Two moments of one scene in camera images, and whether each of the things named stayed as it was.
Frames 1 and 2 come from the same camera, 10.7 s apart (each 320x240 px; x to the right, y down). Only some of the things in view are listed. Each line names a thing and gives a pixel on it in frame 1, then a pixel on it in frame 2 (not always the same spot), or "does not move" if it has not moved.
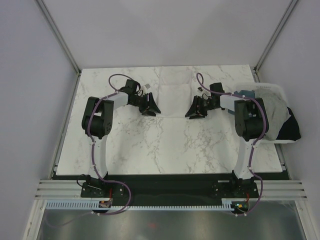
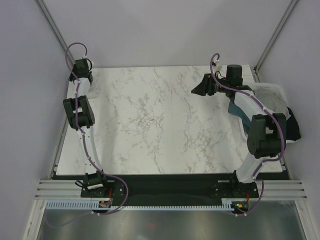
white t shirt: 174,91 -> 94,91
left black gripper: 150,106 -> 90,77
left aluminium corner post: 62,42 does not move
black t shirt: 290,130 does not move
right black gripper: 194,112 -> 205,87
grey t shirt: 277,112 does not move
